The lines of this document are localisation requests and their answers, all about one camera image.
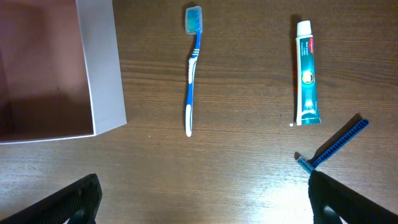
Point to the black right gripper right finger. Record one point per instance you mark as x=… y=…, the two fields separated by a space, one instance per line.
x=333 y=202

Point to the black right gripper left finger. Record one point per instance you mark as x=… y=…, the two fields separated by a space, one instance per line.
x=76 y=203

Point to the blue white toothbrush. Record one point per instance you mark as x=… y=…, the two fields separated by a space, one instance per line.
x=193 y=26

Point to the blue disposable razor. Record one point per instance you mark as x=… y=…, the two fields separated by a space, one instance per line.
x=337 y=145

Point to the white cardboard box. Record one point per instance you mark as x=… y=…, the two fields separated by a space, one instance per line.
x=60 y=71

